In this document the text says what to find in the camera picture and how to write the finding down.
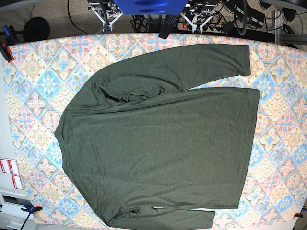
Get dark green long-sleeve shirt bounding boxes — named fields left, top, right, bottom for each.
left=55, top=44, right=260, bottom=230

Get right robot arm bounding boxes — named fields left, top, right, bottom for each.
left=88, top=0, right=123, bottom=32

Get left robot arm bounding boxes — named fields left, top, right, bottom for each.
left=177, top=0, right=219, bottom=34

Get white power strip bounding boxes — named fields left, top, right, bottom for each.
left=176, top=22, right=222, bottom=34

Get black remote control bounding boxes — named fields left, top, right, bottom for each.
left=158, top=15, right=179, bottom=39

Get colourful patterned tablecloth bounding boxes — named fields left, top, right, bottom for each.
left=1, top=34, right=307, bottom=230

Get black round stool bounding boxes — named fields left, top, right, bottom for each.
left=23, top=17, right=50, bottom=42

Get red white label stickers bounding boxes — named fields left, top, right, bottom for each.
left=0, top=158, right=23, bottom=190

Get blue clamp lower left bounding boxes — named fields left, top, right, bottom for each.
left=21, top=205, right=42, bottom=214

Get blue clamp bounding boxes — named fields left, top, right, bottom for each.
left=21, top=205, right=42, bottom=214
left=0, top=25, right=14, bottom=63

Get blue clamp upper left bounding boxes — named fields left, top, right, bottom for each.
left=0, top=25, right=14, bottom=63

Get orange clamp lower right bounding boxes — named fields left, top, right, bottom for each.
left=295, top=213, right=304, bottom=218

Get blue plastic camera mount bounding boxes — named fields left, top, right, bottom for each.
left=114, top=0, right=188, bottom=15

